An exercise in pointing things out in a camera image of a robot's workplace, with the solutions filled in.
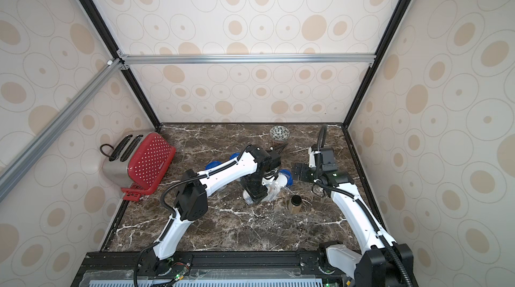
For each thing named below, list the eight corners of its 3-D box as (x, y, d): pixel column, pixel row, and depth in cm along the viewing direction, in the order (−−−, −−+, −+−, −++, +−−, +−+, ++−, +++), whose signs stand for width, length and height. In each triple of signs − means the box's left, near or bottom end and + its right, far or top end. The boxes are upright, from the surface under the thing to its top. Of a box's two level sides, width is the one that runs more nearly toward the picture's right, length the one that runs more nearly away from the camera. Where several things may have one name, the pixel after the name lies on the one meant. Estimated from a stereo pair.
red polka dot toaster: (117, 192, 94) (91, 171, 80) (136, 153, 109) (117, 130, 94) (161, 192, 94) (143, 172, 80) (174, 153, 109) (161, 130, 94)
